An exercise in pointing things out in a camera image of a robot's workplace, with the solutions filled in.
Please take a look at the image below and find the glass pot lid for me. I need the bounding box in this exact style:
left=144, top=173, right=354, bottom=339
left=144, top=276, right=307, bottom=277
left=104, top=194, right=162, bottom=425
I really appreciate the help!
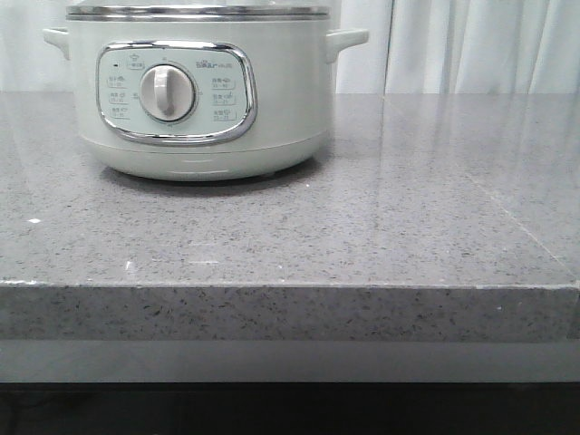
left=66, top=1, right=331, bottom=22

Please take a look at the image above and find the pale green electric pot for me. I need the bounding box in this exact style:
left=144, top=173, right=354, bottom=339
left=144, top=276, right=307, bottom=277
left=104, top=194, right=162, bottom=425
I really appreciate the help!
left=43, top=6, right=369, bottom=181

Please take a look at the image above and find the white curtain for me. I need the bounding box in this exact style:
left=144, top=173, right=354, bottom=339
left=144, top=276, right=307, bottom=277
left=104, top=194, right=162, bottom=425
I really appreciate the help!
left=1, top=1, right=579, bottom=94

